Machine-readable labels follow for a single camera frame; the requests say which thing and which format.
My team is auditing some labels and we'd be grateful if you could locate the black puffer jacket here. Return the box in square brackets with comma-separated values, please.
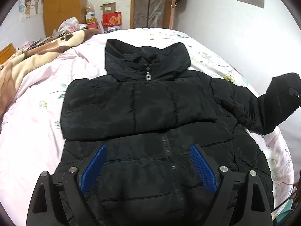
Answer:
[53, 38, 301, 226]

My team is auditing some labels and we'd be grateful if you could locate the grey door with wooden frame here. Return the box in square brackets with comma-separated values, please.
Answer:
[130, 0, 178, 30]

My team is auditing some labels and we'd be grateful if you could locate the clear snack bag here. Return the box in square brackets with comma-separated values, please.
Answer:
[86, 1, 96, 15]

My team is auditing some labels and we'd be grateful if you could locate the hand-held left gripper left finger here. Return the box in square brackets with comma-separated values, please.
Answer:
[26, 145, 109, 226]

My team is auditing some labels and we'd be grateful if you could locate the cardboard box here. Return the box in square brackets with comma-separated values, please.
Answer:
[102, 2, 117, 15]

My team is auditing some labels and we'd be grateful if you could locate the cartoon wall poster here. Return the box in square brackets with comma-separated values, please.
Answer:
[17, 0, 44, 23]

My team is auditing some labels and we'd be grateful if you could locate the white plastic bag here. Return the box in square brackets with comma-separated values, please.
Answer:
[52, 17, 80, 38]

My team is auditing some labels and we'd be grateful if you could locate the wooden headboard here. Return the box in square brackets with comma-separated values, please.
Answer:
[0, 43, 17, 64]

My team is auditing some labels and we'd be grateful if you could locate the pink floral bed sheet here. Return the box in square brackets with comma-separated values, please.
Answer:
[0, 27, 295, 226]

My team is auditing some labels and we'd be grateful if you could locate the brown cartoon blanket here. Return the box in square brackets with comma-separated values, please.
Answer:
[0, 28, 101, 120]

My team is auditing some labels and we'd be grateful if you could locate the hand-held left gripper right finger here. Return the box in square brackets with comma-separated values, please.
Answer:
[189, 145, 274, 226]

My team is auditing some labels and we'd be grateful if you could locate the bedside clutter pile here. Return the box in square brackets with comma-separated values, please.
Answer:
[16, 36, 53, 52]

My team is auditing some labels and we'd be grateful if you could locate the red gift box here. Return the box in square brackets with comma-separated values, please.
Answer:
[102, 12, 123, 27]

